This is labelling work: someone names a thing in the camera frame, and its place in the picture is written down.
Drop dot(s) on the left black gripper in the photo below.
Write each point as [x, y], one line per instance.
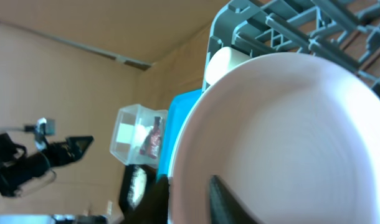
[56, 155]

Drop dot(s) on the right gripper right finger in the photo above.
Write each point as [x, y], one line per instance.
[224, 208]

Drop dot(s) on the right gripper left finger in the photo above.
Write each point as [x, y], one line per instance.
[153, 208]

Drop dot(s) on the white rice leftovers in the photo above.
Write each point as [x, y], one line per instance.
[137, 187]

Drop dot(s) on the red snack wrapper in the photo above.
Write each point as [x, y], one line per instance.
[152, 142]

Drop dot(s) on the large pink plate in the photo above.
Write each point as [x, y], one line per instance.
[295, 137]

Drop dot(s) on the pale green paper cup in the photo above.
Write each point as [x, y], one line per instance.
[222, 62]

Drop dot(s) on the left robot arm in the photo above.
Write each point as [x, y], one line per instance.
[10, 153]

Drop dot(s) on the grey dishwasher rack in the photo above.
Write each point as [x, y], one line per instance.
[324, 28]

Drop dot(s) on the black plastic tray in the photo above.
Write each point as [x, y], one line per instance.
[125, 185]

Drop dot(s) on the clear plastic storage bin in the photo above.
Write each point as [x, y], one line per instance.
[133, 123]

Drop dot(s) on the teal serving tray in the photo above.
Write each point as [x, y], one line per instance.
[179, 109]

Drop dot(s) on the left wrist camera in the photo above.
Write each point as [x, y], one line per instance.
[44, 127]

